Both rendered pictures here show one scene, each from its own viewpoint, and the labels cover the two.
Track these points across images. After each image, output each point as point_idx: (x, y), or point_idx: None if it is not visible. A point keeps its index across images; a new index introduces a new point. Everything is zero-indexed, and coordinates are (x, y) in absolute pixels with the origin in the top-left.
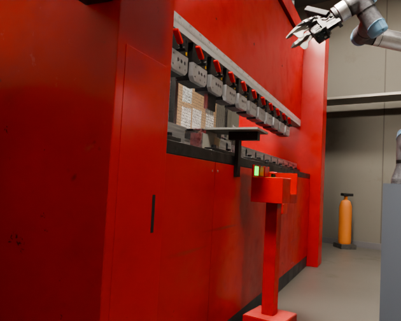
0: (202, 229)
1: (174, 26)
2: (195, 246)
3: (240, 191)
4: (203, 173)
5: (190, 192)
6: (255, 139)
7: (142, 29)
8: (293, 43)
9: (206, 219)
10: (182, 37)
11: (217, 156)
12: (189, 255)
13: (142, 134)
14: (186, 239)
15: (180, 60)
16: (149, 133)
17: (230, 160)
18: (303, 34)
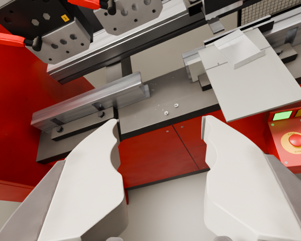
0: (166, 154)
1: None
2: (160, 159)
3: (267, 111)
4: (147, 139)
5: (132, 151)
6: None
7: None
8: (202, 124)
9: (172, 149)
10: (29, 3)
11: (175, 120)
12: (154, 163)
13: (13, 193)
14: (143, 162)
15: (59, 42)
16: (16, 192)
17: (219, 107)
18: (205, 186)
